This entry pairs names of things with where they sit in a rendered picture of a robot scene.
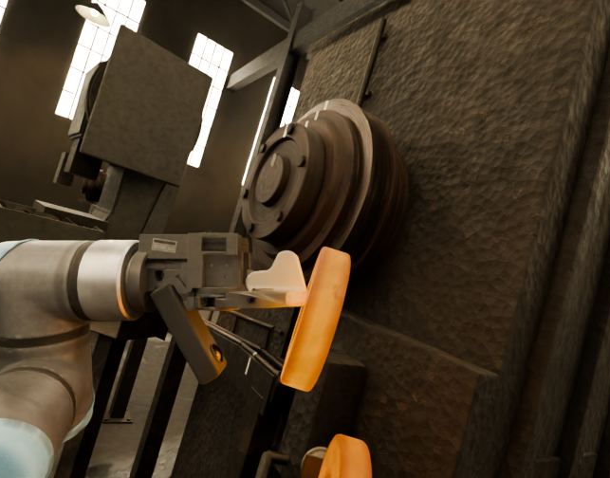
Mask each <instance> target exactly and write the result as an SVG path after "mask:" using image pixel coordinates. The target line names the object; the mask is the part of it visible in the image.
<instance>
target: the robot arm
mask: <svg viewBox="0 0 610 478"><path fill-rule="evenodd" d="M248 251H249V238H248V237H242V235H240V234H238V233H218V232H214V233H212V232H211V231H208V230H207V231H206V232H200V233H188V234H140V235H139V241H138V240H100V241H41V240H38V239H27V240H23V241H10V242H3V243H0V478H47V477H48V475H49V474H50V472H51V469H52V466H53V461H54V458H55V456H56V454H57V452H58V450H59V448H60V447H61V445H62V443H64V442H65V441H67V440H69V439H70V438H72V437H73V436H75V435H76V434H78V432H79V431H81V430H82V429H83V428H84V427H85V426H86V425H87V424H88V422H89V420H90V419H91V416H92V414H93V406H94V402H95V391H94V388H93V382H92V360H91V339H90V321H135V320H137V319H138V318H139V317H141V316H142V315H143V313H144V312H153V311H155V310H156V309H157V310H158V311H159V313H160V315H161V317H162V319H163V320H164V321H165V323H166V325H167V326H168V328H169V330H170V332H171V334H172V335H173V337H174V339H175V341H176V343H177V345H178V347H179V349H180V350H181V352H182V354H183V356H184V358H185V359H186V360H187V362H188V364H189V366H190V367H191V369H192V371H193V373H194V375H195V377H196V379H197V381H198V382H199V383H200V384H207V383H208V382H210V381H212V380H213V379H215V378H217V377H218V376H219V375H220V374H221V372H222V371H223V370H224V368H225V367H226V365H227V362H226V360H225V358H224V356H223V353H222V351H221V349H220V348H219V347H218V346H217V344H216V342H215V341H214V339H213V336H212V335H211V333H210V331H209V329H208V327H207V326H206V324H205V323H204V321H203V320H202V318H201V316H200V314H199V313H198V311H197V310H203V311H228V310H236V309H240V308H270V307H286V306H303V305H305V301H306V297H307V294H308V290H309V289H306V286H305V280H304V276H303V272H302V269H301V265H300V261H299V258H298V256H297V255H296V254H295V253H294V252H292V251H289V250H284V251H281V252H279V253H278V255H277V257H276V259H275V261H274V263H273V265H272V267H271V268H270V269H269V270H260V271H253V272H252V273H251V274H250V275H249V276H248V269H250V253H249V252H248ZM245 286H246V287H245Z"/></svg>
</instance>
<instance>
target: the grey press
mask: <svg viewBox="0 0 610 478"><path fill-rule="evenodd" d="M212 83H213V77H212V76H210V75H208V74H207V73H205V72H203V71H202V70H200V69H198V68H197V67H195V66H193V65H192V64H189V63H188V62H186V61H184V60H183V59H181V58H179V57H177V56H176V55H175V54H173V53H172V52H170V51H168V50H167V49H165V48H163V47H162V46H159V45H158V44H156V43H154V42H153V41H151V40H149V39H148V38H146V37H144V36H143V35H141V34H139V33H137V32H136V31H134V30H132V29H131V28H129V27H128V26H126V25H124V24H120V27H119V30H118V33H117V36H116V39H115V42H114V44H113V47H112V50H111V53H110V56H109V59H107V60H106V61H101V62H98V63H97V64H95V65H94V66H93V67H92V68H91V69H89V70H88V71H87V72H86V73H85V76H84V79H83V85H82V88H81V92H80V95H79V98H78V101H77V105H76V108H75V112H74V115H73V119H72V121H71V124H70V128H69V131H68V136H69V137H70V138H69V139H71V140H72V141H73V143H72V146H71V149H70V152H69V153H68V152H63V153H62V156H61V159H60V162H59V165H58V168H57V171H56V174H55V176H54V179H53V182H54V183H57V184H61V185H64V186H67V187H71V184H72V181H73V177H74V175H77V176H80V177H83V178H86V179H90V180H97V178H98V175H99V172H100V169H101V166H102V161H106V162H108V163H109V164H108V165H110V168H109V172H108V175H107V178H106V180H105V183H104V186H103V189H102V195H101V198H100V201H99V204H98V207H97V208H96V209H95V210H94V211H93V213H92V214H89V213H85V212H81V211H75V210H71V209H68V208H64V207H60V206H57V205H53V204H49V203H46V202H42V201H39V200H35V201H34V204H33V207H32V208H35V209H36V211H37V212H44V213H48V214H51V215H54V216H56V217H57V218H58V219H59V221H62V222H64V219H65V217H67V218H69V219H70V220H71V221H72V222H73V223H75V224H76V225H80V226H84V227H86V228H89V229H93V228H94V226H95V227H97V228H99V229H100V230H102V231H104V235H103V238H102V240H138V241H139V235H140V234H162V233H163V231H164V228H165V226H166V223H167V220H168V217H169V214H170V212H171V209H172V206H173V204H174V201H175V198H176V194H177V191H178V188H179V187H180V185H181V182H182V179H183V176H184V173H185V170H186V167H187V164H188V160H189V157H190V154H191V152H192V150H193V149H194V147H195V145H196V144H197V143H198V140H199V137H200V134H201V130H202V115H203V112H204V108H205V105H206V102H207V99H208V96H209V93H210V90H211V87H212Z"/></svg>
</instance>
